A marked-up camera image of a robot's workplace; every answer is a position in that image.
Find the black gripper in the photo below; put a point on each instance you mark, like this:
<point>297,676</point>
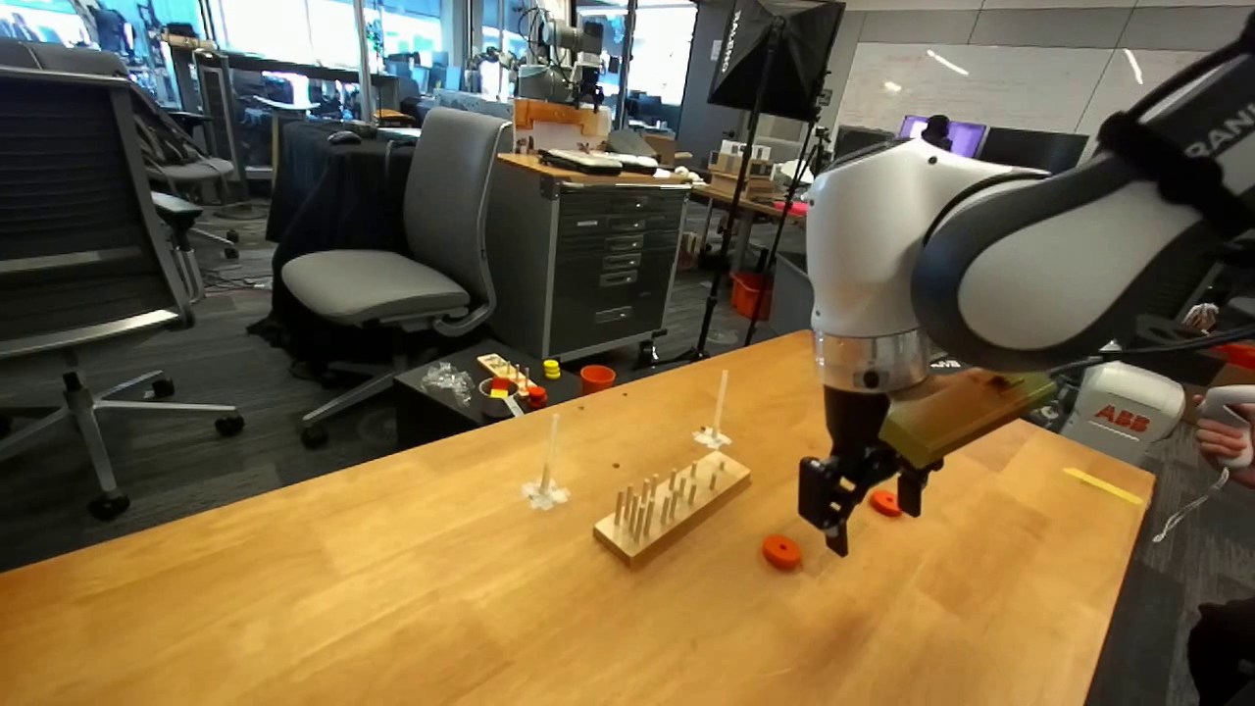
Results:
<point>864,423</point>

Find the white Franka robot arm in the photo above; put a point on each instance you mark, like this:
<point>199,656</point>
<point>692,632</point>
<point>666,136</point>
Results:
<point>887,238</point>

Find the wooden peg board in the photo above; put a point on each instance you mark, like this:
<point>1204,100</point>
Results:
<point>654,529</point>

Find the person's hand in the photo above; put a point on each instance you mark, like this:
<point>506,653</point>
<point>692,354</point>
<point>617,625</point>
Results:
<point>1225,440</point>

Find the clear plastic rod stand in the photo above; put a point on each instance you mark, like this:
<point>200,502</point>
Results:
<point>541,490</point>
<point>714,436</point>

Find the yellow tape strip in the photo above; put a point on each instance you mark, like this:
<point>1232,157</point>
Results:
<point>1104,482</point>

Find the orange bucket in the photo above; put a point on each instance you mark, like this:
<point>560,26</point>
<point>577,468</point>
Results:
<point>745,296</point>

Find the white robot controller box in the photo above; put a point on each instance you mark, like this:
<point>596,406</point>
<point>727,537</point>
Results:
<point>1123,414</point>

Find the orange cup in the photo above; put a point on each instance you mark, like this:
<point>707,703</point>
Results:
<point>596,376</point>

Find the small yellow block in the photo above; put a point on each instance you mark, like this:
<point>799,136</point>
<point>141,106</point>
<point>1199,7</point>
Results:
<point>549,368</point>

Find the small red toy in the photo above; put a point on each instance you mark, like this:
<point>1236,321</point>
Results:
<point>535,392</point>

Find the grey drawer cabinet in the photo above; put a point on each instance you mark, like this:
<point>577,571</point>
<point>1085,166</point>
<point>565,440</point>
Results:
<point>591,258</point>

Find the lit computer monitor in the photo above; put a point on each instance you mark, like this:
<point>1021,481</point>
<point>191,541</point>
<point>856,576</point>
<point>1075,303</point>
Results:
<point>961,136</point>

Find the white handheld controller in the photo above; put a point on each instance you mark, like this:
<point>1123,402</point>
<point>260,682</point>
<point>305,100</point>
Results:
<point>1230,402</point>

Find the black computer monitor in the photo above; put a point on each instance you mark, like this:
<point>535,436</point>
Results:
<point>1034,146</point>

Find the dark trouser leg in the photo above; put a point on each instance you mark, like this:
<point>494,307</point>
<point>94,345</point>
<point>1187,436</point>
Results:
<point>1220,653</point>

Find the orange round toy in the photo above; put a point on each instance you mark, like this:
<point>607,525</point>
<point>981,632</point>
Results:
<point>501,385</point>

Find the cream block strip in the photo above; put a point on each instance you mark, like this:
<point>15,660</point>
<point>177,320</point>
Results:
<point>504,368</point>

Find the black laptop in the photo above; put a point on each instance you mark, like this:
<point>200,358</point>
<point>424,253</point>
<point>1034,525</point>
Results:
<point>602,157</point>

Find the black softbox light stand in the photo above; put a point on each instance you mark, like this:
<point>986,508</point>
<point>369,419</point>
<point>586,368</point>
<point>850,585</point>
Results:
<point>777,65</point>

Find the clear plastic bag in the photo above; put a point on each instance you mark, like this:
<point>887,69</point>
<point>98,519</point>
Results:
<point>447,376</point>

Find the small black side table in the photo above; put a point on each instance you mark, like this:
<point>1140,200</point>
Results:
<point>432,408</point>

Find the orange white box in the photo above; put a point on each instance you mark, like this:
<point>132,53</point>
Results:
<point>560,123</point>

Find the grey office chair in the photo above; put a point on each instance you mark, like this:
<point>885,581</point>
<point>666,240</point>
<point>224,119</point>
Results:
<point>446,198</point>

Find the grey background machine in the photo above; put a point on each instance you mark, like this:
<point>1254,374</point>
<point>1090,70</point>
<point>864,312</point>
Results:
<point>574,53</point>

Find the black cloth covered table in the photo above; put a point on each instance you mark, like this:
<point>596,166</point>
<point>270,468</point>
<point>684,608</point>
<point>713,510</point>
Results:
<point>339,183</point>

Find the grey swivel chair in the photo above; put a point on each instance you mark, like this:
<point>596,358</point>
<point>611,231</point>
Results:
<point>191,171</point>

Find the black mesh office chair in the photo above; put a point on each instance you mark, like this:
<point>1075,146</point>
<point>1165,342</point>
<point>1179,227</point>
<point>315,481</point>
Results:
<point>63,198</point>

